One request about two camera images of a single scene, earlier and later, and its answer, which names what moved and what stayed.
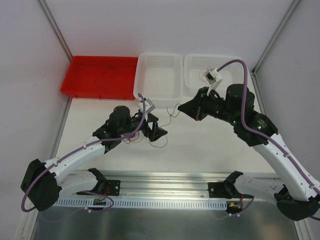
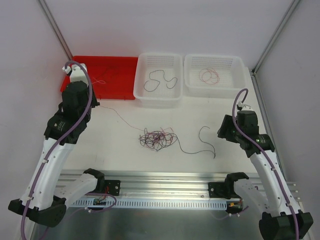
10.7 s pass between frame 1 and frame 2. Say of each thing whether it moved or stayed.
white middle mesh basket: stayed
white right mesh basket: stayed
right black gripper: moved
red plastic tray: stayed
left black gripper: moved
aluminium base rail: stayed
